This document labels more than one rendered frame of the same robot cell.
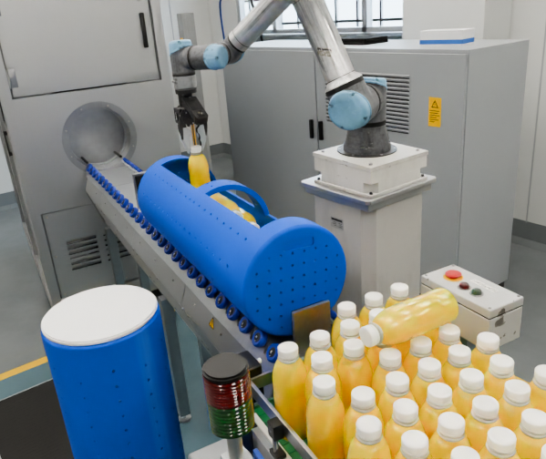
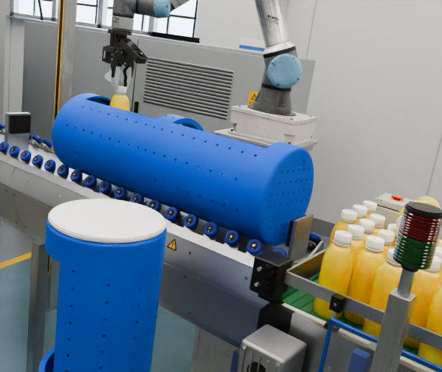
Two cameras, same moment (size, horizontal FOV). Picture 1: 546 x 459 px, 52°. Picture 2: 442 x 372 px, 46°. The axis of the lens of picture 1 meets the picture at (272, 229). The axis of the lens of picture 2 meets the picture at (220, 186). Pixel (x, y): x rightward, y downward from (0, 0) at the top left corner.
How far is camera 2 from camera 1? 0.81 m
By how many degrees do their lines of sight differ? 28
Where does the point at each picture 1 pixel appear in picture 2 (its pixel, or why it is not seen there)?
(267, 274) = (278, 186)
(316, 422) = (395, 285)
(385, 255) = not seen: hidden behind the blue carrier
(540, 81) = not seen: hidden behind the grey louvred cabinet
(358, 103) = (297, 66)
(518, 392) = not seen: outside the picture
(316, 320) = (305, 229)
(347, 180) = (266, 131)
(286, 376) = (346, 257)
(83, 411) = (99, 317)
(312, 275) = (297, 193)
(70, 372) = (99, 273)
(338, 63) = (282, 31)
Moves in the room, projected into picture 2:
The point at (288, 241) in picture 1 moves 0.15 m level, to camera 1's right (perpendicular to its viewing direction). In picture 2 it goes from (292, 160) to (336, 161)
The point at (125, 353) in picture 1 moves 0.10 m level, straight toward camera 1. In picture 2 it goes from (153, 255) to (181, 271)
